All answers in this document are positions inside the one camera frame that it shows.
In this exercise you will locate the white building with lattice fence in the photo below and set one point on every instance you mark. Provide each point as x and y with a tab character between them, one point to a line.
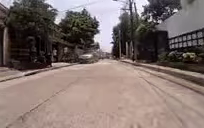
193	16

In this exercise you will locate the concrete kerb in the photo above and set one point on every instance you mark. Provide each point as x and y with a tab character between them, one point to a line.
190	79

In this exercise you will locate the large dark tree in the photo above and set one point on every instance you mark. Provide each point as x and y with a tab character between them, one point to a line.
30	20

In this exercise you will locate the pale post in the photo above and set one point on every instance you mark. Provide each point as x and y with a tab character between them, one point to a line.
120	45

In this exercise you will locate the raised concrete sidewalk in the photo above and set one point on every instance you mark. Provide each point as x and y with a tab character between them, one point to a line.
176	70

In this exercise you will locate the dark wall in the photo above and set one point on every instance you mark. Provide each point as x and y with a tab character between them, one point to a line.
150	45

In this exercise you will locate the dark fence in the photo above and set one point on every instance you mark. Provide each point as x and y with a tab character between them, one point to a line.
21	53

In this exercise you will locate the grey concrete road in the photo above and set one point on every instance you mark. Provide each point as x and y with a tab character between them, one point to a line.
103	96

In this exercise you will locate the group of trees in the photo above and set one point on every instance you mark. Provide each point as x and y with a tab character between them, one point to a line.
160	10

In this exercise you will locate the flowering bushes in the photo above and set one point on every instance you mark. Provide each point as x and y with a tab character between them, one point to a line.
190	57

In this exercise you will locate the round green tree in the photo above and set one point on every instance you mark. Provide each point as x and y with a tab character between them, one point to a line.
78	28

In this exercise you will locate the utility pole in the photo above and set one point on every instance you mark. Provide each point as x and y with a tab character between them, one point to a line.
131	20

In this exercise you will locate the silver car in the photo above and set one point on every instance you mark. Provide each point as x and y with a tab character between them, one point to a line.
87	57

